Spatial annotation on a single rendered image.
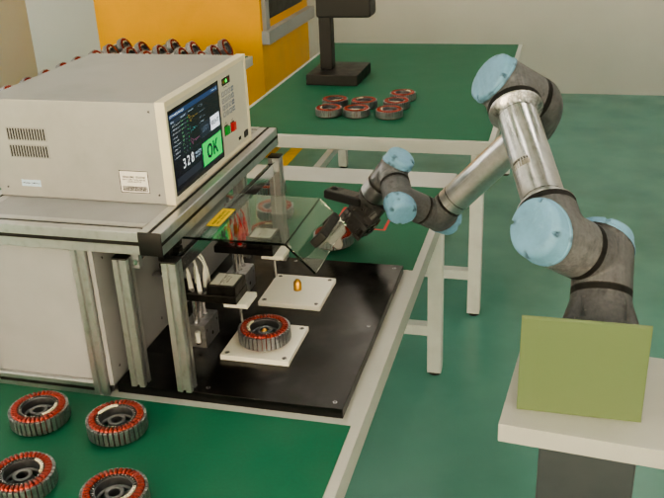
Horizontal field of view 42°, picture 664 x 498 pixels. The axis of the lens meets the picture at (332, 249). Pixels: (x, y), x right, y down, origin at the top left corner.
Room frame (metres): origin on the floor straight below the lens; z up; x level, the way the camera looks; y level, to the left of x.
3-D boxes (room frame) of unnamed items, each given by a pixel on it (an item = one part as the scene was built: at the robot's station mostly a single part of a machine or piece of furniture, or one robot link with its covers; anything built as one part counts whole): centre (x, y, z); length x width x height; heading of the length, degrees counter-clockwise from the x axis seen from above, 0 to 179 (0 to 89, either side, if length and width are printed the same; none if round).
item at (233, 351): (1.60, 0.15, 0.78); 0.15 x 0.15 x 0.01; 74
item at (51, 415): (1.38, 0.58, 0.77); 0.11 x 0.11 x 0.04
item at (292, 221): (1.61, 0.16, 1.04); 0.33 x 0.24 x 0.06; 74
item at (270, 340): (1.60, 0.15, 0.80); 0.11 x 0.11 x 0.04
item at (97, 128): (1.81, 0.43, 1.22); 0.44 x 0.39 x 0.20; 164
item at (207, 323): (1.64, 0.29, 0.80); 0.07 x 0.05 x 0.06; 164
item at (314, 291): (1.83, 0.09, 0.78); 0.15 x 0.15 x 0.01; 74
